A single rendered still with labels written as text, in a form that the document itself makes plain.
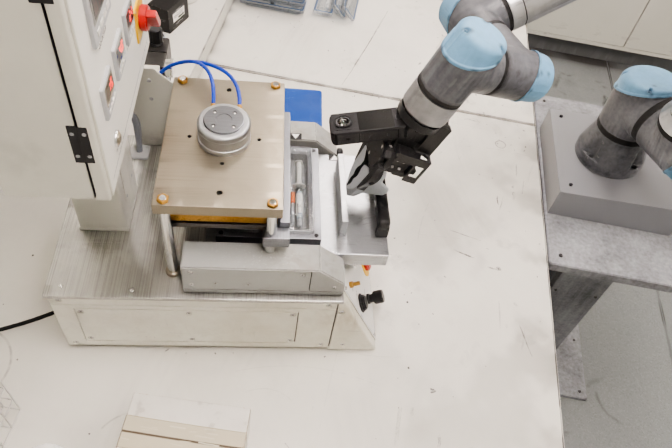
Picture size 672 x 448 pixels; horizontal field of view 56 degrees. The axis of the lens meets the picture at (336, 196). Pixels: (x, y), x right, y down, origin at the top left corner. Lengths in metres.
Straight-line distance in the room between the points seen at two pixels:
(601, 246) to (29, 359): 1.15
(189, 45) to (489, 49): 0.97
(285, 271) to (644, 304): 1.73
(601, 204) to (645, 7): 1.90
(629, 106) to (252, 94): 0.78
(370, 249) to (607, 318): 1.46
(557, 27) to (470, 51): 2.42
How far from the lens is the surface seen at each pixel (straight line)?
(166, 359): 1.17
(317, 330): 1.10
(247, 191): 0.90
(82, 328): 1.14
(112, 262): 1.06
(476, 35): 0.85
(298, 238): 0.99
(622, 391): 2.26
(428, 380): 1.18
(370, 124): 0.93
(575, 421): 2.14
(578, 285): 1.86
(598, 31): 3.30
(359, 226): 1.05
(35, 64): 0.71
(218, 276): 0.97
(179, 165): 0.93
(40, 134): 0.78
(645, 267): 1.51
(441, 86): 0.88
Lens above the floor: 1.80
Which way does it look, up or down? 50 degrees down
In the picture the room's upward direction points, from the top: 10 degrees clockwise
